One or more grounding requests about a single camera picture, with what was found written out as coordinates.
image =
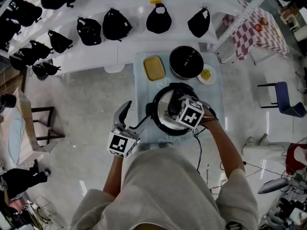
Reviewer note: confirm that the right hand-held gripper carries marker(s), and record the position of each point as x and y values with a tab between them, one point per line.
190	115

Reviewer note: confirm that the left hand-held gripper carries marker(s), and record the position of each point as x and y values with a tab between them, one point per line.
118	144

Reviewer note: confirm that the black electric pressure cooker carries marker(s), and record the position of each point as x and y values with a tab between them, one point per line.
149	109

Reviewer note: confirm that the pressure cooker lid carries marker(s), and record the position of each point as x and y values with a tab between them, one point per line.
164	114

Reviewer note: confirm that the person's right forearm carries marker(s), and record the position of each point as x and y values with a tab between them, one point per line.
225	147

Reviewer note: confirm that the person's left forearm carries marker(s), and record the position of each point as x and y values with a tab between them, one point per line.
114	176

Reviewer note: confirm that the white plate with yellow food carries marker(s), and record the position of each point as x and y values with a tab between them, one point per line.
206	74

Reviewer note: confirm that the table with light blue cloth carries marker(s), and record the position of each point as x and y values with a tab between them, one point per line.
144	95

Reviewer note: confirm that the black inner cooking pot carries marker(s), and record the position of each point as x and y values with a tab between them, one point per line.
186	62

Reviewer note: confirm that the yellow rectangular tray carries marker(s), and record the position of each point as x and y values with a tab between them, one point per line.
154	68

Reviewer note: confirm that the white shelf rack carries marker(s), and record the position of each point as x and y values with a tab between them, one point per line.
136	44

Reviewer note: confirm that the person's beige shirt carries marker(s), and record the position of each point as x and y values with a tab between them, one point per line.
165	193

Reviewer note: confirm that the dark wooden chair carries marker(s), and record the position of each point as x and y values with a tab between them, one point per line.
42	108

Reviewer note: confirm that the table with red checked cloth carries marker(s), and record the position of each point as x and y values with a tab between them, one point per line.
263	42

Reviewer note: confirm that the red apple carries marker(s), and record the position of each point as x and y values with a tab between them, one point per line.
258	27

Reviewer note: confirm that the dark blue chair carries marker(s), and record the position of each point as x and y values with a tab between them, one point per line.
287	102

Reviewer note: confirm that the yellow shelf label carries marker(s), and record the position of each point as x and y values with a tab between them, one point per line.
155	1

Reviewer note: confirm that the wooden table with checked cloth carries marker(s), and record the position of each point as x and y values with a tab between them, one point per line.
28	128

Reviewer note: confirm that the yellowish apple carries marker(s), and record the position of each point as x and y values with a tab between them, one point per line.
264	21

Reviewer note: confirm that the small pale plate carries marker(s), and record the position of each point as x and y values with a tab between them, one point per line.
278	32

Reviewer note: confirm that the light blue folded cloth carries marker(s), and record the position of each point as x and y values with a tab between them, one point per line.
15	138

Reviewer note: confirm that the black cup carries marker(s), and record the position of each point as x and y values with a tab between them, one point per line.
8	100

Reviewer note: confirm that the grey oval device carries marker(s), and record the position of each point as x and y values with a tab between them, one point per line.
273	186

